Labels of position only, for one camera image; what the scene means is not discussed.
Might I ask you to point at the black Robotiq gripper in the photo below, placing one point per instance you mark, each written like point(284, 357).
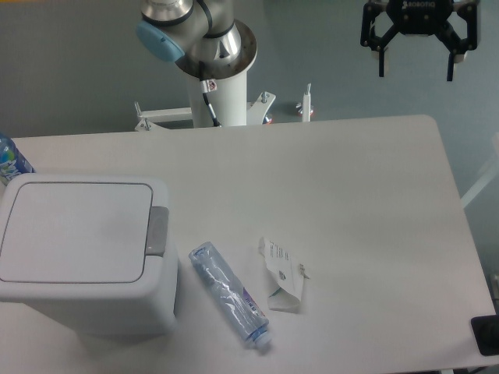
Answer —
point(418, 15)

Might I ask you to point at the white plastic trash can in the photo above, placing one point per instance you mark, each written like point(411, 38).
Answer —
point(143, 307)

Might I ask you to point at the white trash can lid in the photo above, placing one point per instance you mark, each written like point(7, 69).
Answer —
point(77, 233)

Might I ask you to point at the crumpled white paper package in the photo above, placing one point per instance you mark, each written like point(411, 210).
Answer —
point(287, 277)

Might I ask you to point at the black device table corner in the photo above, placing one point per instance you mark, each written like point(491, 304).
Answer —
point(485, 330)

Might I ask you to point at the crushed clear plastic bottle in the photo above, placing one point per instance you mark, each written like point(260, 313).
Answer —
point(227, 290)

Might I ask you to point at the grey lid push button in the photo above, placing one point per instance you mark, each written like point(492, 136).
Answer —
point(157, 231)

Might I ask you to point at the blue labelled water bottle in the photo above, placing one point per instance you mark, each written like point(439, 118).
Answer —
point(13, 163)

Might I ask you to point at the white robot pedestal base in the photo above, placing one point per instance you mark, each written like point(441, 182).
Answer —
point(213, 102)

